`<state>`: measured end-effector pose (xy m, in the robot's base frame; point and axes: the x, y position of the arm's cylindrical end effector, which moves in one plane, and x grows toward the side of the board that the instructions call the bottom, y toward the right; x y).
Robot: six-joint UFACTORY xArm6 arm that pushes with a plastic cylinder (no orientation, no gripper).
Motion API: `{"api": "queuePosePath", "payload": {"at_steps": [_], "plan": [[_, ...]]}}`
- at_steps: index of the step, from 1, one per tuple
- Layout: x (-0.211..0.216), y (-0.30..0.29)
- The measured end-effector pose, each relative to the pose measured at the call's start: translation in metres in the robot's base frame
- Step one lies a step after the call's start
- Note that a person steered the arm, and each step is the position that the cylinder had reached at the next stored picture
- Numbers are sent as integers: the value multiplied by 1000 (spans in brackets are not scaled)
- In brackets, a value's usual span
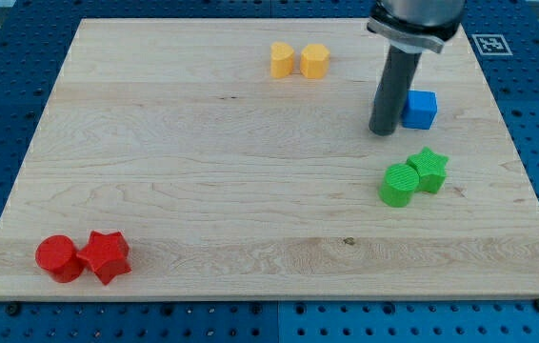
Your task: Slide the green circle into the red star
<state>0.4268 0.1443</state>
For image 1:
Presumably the yellow hexagon block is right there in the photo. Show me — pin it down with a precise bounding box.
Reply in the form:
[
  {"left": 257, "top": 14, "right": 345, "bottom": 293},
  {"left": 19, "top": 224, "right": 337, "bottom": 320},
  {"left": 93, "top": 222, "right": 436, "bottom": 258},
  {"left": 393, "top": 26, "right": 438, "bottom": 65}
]
[{"left": 300, "top": 44, "right": 330, "bottom": 79}]

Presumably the green circle block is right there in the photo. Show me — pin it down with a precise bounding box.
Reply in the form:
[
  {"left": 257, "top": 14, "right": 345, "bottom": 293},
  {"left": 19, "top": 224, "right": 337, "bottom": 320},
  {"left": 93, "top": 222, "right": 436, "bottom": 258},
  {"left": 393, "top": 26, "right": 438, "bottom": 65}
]
[{"left": 379, "top": 164, "right": 420, "bottom": 208}]

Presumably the white fiducial marker tag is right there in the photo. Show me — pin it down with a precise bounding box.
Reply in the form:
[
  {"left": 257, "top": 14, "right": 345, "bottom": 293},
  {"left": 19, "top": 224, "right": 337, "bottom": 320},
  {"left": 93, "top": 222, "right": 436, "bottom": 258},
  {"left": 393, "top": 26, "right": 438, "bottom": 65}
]
[{"left": 472, "top": 33, "right": 512, "bottom": 56}]

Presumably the green star block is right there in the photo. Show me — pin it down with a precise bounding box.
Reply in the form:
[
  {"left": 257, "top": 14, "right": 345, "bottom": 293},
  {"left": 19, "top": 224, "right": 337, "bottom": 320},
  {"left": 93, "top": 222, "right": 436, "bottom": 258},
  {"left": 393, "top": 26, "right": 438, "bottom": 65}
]
[{"left": 407, "top": 147, "right": 449, "bottom": 193}]

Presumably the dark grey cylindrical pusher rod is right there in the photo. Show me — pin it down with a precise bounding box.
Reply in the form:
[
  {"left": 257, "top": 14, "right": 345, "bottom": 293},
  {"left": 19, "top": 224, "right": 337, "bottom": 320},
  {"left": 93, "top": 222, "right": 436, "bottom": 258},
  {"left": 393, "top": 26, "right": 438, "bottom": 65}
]
[{"left": 369, "top": 46, "right": 421, "bottom": 136}]

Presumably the red star block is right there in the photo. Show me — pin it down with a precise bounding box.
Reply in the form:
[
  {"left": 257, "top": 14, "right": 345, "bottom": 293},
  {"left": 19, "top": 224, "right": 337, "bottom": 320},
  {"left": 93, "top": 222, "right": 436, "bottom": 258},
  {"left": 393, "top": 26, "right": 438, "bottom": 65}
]
[{"left": 76, "top": 231, "right": 131, "bottom": 286}]

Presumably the blue cube block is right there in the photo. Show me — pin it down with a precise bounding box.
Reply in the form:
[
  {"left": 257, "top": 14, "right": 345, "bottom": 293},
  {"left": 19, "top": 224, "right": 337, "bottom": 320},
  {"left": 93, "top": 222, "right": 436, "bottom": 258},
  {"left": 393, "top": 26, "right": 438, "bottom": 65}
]
[{"left": 401, "top": 90, "right": 438, "bottom": 130}]

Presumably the light wooden board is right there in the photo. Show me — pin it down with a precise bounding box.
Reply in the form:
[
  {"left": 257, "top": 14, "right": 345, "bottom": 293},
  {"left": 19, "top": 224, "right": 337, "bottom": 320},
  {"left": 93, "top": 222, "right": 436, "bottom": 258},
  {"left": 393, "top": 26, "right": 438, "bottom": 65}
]
[{"left": 0, "top": 18, "right": 539, "bottom": 302}]

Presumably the red circle block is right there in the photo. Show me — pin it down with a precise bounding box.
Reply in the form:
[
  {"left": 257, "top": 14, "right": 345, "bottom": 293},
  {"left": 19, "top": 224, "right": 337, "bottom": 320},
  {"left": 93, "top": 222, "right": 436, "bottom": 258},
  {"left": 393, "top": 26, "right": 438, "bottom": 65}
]
[{"left": 35, "top": 235, "right": 84, "bottom": 283}]

